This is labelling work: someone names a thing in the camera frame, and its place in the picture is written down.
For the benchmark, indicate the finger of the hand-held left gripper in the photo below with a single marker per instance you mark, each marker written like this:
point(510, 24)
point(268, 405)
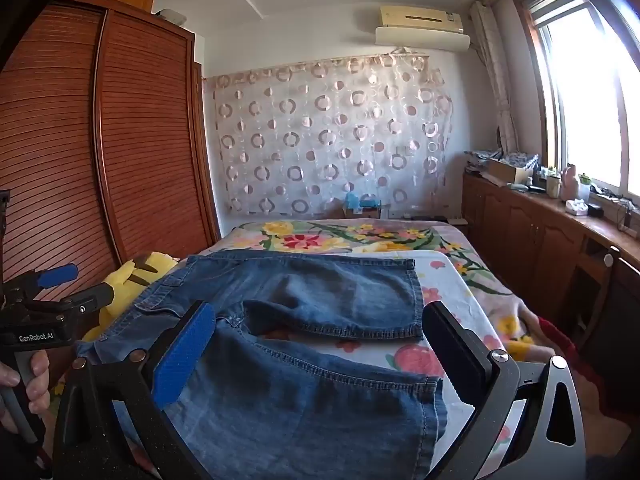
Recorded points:
point(92, 299)
point(57, 276)

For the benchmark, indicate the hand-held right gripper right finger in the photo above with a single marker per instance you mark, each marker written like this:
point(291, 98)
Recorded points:
point(452, 355)

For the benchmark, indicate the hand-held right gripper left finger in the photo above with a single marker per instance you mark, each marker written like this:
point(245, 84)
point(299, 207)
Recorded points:
point(184, 352)

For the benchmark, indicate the blue denim pants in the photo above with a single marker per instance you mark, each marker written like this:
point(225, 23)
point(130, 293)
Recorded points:
point(300, 400)

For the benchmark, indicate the person's left hand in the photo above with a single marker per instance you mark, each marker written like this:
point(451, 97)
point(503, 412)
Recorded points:
point(36, 382)

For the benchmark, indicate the yellow plush toy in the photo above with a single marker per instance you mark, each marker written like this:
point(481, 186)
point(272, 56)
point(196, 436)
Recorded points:
point(125, 280)

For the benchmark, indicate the white floral bed sheet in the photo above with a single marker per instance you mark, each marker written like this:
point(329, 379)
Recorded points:
point(452, 280)

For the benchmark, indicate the red cloth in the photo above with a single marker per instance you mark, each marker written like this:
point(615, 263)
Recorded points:
point(560, 350)

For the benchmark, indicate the low wooden cabinet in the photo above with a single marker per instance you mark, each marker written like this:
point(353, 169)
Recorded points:
point(525, 240)

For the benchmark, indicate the brown slatted wooden wardrobe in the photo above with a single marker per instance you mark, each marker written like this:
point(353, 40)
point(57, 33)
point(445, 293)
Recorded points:
point(140, 150)

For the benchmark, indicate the colourful floral blanket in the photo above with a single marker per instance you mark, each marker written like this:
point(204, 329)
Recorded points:
point(310, 240)

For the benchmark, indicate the small box with blue item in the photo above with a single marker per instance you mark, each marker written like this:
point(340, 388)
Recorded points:
point(361, 206)

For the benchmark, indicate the white tissue box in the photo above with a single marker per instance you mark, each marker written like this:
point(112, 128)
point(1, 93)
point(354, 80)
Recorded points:
point(576, 208)

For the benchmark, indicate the open cardboard box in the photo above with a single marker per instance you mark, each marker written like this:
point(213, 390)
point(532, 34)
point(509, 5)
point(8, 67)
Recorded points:
point(507, 170)

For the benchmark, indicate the white cup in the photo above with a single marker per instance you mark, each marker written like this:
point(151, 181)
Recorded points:
point(552, 186)

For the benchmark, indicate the small black box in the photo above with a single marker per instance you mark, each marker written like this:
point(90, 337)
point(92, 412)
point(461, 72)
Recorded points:
point(595, 210)

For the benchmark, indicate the pink figurine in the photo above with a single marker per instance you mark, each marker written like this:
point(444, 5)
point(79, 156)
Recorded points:
point(568, 185)

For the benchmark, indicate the patterned blue cloth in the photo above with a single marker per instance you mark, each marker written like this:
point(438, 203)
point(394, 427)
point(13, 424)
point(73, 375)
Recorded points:
point(505, 155)

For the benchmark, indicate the clear bottle with green lid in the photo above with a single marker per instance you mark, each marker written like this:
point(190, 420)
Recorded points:
point(584, 187)

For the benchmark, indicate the sheer circle-patterned curtain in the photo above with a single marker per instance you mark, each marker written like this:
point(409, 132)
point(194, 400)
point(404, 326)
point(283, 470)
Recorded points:
point(330, 135)

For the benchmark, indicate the pale window curtain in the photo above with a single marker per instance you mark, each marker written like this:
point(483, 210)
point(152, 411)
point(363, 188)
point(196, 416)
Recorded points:
point(495, 85)

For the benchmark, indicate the white item on wardrobe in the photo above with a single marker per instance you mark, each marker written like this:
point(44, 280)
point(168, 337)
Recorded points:
point(172, 16)

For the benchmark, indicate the window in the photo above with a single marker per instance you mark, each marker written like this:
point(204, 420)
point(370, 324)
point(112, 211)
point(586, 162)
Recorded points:
point(590, 100)

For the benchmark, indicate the wall air conditioner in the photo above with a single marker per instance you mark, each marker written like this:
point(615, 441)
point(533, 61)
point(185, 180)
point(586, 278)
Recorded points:
point(422, 27)

